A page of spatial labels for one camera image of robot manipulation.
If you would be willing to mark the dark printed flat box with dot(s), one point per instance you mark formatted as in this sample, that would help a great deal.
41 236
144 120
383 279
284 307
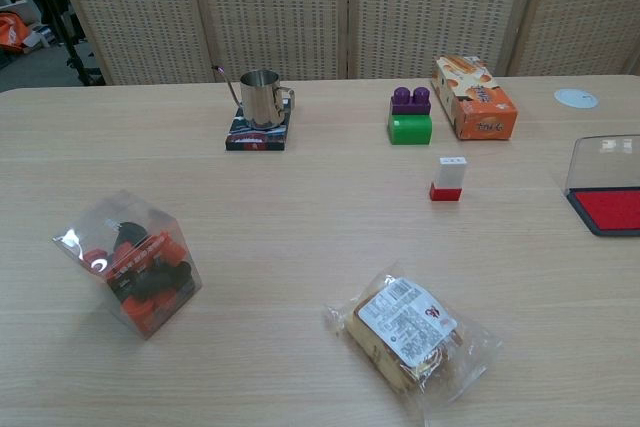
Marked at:
255 141

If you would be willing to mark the orange bag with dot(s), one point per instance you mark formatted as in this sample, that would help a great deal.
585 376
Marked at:
10 32

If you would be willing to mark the bread in clear wrapper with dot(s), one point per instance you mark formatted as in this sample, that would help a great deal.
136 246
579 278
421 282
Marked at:
405 329

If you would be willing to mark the green toy building block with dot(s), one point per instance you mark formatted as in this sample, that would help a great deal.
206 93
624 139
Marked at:
410 129

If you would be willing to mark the purple toy building block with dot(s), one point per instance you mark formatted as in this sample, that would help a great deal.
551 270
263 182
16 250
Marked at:
410 103

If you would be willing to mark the red ink pad clear lid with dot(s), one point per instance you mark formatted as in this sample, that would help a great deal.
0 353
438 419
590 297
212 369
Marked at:
607 207

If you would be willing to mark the steel cup with thin spout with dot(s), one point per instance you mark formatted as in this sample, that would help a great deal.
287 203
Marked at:
259 102

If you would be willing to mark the wooden rattan folding screen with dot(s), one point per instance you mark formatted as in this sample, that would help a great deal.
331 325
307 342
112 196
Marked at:
280 12

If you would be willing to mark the white round disc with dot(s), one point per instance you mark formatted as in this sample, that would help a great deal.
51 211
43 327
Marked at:
575 98

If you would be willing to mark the clear box orange black items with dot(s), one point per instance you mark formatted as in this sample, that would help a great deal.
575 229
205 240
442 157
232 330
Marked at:
135 267

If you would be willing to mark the red and white stamp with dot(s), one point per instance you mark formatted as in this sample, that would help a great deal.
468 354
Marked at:
448 174

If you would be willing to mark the black tripod stand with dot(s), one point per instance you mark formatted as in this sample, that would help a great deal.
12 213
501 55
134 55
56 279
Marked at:
76 56

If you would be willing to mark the orange snack box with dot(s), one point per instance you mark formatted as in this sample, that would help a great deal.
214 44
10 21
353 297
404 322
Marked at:
475 102

